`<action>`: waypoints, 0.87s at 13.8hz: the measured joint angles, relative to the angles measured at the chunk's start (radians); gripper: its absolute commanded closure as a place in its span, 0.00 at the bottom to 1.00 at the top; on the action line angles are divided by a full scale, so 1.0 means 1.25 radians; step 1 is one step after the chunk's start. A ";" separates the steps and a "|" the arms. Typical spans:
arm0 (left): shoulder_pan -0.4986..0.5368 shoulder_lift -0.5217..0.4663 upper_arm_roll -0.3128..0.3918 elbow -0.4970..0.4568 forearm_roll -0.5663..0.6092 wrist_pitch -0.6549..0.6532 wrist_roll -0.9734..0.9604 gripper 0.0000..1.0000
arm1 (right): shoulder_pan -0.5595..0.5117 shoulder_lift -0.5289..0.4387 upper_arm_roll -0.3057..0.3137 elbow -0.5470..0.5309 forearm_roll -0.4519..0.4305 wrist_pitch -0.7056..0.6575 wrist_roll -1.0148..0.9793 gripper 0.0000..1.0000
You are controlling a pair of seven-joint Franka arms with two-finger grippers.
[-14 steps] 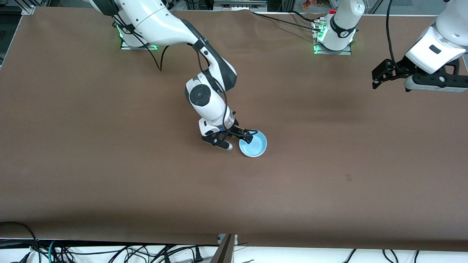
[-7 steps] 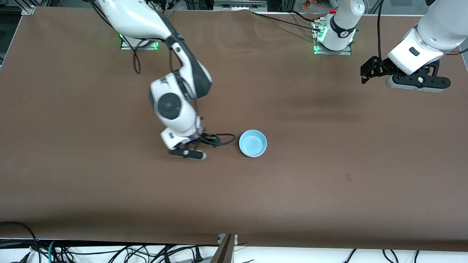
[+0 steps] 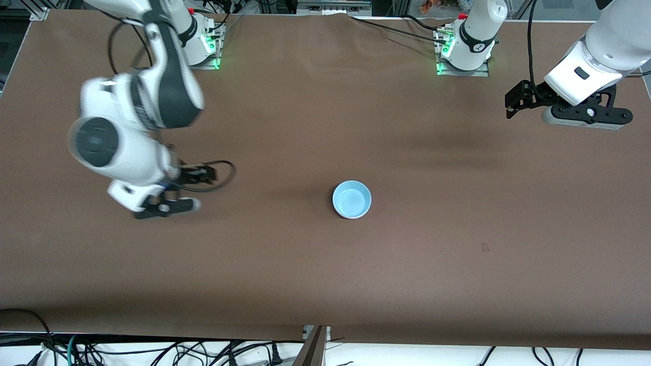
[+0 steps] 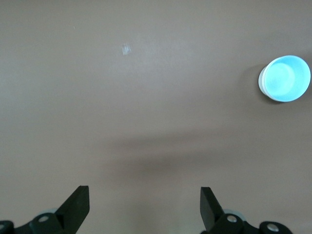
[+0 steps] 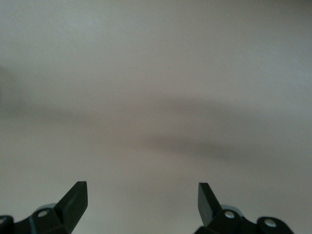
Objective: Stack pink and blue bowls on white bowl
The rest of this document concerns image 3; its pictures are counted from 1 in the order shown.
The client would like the light blue bowl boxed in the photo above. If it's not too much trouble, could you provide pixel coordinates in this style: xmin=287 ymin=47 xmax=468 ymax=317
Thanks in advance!
xmin=332 ymin=180 xmax=372 ymax=220

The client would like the brown table cover cloth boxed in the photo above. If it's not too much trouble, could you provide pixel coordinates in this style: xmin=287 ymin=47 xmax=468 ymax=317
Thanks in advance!
xmin=0 ymin=9 xmax=651 ymax=351

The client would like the orange object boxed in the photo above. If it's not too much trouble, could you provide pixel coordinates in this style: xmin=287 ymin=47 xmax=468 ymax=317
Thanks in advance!
xmin=420 ymin=0 xmax=461 ymax=13

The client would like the white power strip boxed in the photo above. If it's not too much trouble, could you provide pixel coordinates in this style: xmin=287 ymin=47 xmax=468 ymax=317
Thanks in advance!
xmin=297 ymin=0 xmax=373 ymax=16

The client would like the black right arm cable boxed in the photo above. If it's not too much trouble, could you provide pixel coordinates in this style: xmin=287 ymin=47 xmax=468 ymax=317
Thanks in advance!
xmin=106 ymin=20 xmax=236 ymax=194

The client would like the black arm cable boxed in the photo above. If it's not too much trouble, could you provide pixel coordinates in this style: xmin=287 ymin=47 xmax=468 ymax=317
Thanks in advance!
xmin=526 ymin=0 xmax=651 ymax=89
xmin=106 ymin=20 xmax=236 ymax=194

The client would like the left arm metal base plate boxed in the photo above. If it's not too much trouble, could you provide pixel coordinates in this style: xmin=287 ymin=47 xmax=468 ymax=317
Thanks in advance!
xmin=436 ymin=28 xmax=490 ymax=78

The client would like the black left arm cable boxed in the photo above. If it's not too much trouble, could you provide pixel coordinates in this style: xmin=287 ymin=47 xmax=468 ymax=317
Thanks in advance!
xmin=526 ymin=0 xmax=651 ymax=89

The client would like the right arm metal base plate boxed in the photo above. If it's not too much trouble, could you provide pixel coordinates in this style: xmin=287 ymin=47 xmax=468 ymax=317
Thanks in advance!
xmin=196 ymin=23 xmax=223 ymax=70

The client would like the thin black cable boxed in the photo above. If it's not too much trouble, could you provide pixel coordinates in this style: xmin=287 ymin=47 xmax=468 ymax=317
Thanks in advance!
xmin=350 ymin=15 xmax=449 ymax=44

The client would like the thick black cable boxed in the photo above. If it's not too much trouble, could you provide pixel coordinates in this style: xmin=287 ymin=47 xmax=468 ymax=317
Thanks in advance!
xmin=0 ymin=308 xmax=54 ymax=366

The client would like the aluminium frame profile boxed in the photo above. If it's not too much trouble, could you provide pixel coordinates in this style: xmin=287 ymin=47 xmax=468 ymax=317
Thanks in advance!
xmin=292 ymin=325 xmax=331 ymax=366

